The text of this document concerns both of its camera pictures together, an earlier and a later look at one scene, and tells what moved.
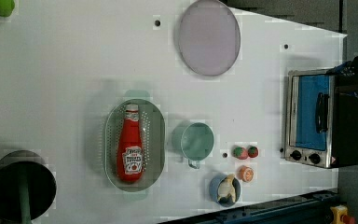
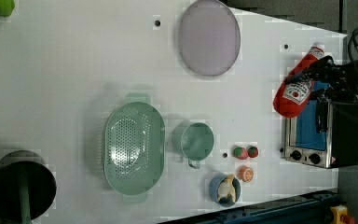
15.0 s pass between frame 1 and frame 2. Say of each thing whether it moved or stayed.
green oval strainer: stayed
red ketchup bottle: moved
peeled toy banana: stayed
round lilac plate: stayed
